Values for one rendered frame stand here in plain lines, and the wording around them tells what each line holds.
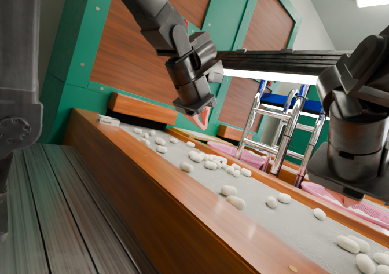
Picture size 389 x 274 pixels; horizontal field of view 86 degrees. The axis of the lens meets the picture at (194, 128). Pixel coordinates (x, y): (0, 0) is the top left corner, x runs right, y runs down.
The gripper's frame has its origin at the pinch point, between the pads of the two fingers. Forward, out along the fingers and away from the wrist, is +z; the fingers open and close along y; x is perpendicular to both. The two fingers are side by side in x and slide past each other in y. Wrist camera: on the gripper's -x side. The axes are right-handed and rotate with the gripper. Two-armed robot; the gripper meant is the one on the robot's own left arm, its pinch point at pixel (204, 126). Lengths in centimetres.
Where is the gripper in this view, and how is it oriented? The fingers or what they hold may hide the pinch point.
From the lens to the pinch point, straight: 57.3
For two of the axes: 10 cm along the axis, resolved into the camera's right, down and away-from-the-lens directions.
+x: -7.0, 6.0, -3.9
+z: 3.3, 7.6, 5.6
